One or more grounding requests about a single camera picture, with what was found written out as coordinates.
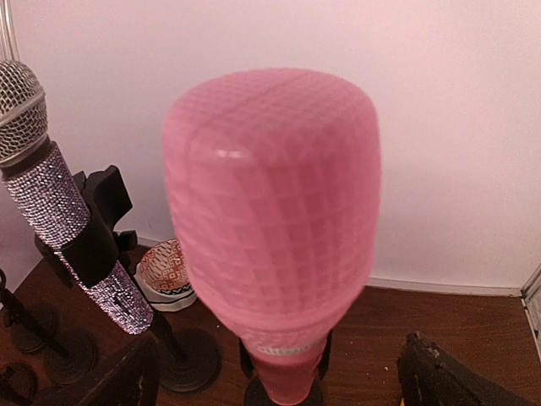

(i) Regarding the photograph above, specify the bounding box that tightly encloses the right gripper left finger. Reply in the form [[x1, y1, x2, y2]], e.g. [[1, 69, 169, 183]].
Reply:
[[63, 338, 159, 405]]

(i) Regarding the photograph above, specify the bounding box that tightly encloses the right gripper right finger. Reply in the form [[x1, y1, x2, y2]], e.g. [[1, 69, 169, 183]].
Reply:
[[397, 332, 532, 406]]

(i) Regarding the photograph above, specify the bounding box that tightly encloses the orange microphone's black stand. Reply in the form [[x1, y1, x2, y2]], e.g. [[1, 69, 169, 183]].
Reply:
[[1, 272, 99, 386]]

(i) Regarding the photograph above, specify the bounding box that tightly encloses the pink microphone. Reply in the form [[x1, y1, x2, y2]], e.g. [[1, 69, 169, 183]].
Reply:
[[161, 68, 383, 406]]

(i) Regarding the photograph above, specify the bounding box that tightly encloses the blue microphone's black stand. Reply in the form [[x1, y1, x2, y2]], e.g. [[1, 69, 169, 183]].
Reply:
[[2, 304, 58, 354]]

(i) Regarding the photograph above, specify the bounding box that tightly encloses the pink microphone's black stand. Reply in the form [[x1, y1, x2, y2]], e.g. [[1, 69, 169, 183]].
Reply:
[[238, 332, 333, 405]]

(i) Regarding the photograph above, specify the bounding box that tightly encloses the rhinestone microphone's black stand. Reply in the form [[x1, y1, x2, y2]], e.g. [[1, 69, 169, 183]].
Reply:
[[36, 166, 221, 393]]

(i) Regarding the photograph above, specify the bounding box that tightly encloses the silver rhinestone microphone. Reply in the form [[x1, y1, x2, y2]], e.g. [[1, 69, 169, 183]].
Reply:
[[1, 60, 154, 335]]

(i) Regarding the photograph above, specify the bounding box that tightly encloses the right aluminium frame post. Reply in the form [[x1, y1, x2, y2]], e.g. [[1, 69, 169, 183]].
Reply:
[[521, 265, 541, 357]]

